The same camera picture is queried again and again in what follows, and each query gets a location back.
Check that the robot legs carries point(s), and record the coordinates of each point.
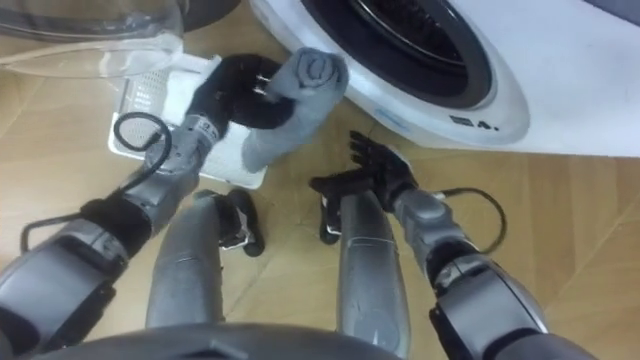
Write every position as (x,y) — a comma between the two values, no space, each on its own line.
(370,265)

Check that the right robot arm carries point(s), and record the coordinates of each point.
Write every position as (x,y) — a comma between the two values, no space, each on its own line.
(480,295)

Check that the transparent washing machine door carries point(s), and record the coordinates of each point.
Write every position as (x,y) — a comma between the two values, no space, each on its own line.
(100,45)

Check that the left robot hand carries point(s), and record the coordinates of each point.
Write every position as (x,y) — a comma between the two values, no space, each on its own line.
(235,90)

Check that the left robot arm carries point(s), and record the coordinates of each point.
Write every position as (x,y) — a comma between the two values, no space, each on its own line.
(100,235)

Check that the grey towel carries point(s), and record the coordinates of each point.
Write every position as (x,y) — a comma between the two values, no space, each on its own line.
(305,95)

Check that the white perforated laundry basket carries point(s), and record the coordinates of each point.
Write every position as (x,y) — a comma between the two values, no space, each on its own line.
(227,157)

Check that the white washing machine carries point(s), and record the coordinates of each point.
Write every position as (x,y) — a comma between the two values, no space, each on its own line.
(550,75)

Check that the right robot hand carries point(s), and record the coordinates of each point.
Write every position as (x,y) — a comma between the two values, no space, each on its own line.
(382,167)

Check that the robot body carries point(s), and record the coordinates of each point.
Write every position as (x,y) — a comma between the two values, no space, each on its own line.
(215,342)

